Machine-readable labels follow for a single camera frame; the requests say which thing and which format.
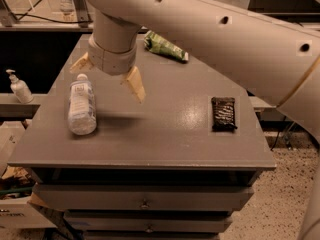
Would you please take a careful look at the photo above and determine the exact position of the black snack packet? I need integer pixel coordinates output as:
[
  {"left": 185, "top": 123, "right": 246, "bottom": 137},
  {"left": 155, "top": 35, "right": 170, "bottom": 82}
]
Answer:
[{"left": 211, "top": 97, "right": 237, "bottom": 132}]

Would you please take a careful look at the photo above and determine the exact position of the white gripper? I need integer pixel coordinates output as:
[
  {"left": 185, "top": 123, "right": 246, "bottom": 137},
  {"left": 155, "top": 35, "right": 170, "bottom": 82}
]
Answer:
[{"left": 70, "top": 36, "right": 146, "bottom": 103}]

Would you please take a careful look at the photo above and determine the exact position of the white cardboard box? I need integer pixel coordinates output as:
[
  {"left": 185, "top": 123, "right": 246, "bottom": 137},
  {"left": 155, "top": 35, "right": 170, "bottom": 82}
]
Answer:
[{"left": 0, "top": 197, "right": 55, "bottom": 229}]

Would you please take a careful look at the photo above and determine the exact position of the green chip bag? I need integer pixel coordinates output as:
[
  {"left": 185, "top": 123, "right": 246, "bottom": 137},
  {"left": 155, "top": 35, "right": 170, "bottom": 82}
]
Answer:
[{"left": 144, "top": 31, "right": 189, "bottom": 63}]

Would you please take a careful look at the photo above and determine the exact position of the black cable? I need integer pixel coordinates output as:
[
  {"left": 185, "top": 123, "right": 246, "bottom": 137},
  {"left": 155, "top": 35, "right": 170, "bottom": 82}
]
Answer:
[{"left": 11, "top": 0, "right": 94, "bottom": 25}]

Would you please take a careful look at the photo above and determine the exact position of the upper drawer knob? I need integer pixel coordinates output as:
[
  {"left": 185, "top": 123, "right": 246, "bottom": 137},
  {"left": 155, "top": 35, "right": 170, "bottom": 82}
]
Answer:
[{"left": 140, "top": 200, "right": 149, "bottom": 210}]

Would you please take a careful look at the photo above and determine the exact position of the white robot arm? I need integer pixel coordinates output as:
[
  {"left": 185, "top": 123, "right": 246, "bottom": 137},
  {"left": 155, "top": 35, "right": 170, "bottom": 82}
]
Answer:
[{"left": 87, "top": 0, "right": 320, "bottom": 141}]

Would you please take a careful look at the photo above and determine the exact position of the clear blue plastic bottle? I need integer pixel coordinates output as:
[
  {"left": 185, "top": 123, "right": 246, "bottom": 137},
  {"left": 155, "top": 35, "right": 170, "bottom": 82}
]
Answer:
[{"left": 68, "top": 73, "right": 97, "bottom": 135}]

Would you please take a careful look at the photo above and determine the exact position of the grey side shelf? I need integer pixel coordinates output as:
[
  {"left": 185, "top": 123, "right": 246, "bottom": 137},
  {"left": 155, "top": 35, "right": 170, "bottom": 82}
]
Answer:
[{"left": 0, "top": 93, "right": 47, "bottom": 120}]

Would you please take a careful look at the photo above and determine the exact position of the white pump dispenser bottle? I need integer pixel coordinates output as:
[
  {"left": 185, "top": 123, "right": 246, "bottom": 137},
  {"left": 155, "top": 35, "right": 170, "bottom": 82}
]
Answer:
[{"left": 6, "top": 69, "right": 33, "bottom": 104}]

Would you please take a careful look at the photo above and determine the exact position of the metal rail frame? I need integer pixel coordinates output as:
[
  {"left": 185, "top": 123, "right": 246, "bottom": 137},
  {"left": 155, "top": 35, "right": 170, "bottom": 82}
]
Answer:
[{"left": 0, "top": 0, "right": 320, "bottom": 31}]

